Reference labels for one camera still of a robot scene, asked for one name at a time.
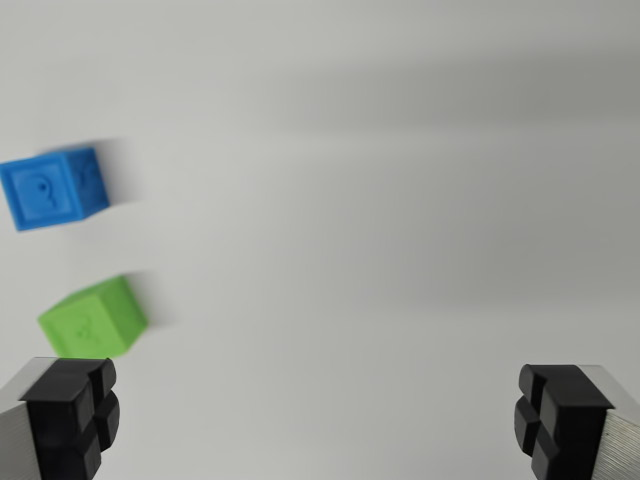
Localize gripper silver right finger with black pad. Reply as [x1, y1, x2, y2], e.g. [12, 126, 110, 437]
[512, 363, 640, 480]

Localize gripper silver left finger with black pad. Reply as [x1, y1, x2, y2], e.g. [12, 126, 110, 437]
[0, 356, 122, 480]

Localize blue rubber cube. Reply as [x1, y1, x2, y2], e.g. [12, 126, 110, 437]
[0, 145, 111, 233]

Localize green rubber cube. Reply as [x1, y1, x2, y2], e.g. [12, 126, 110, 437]
[37, 274, 151, 361]

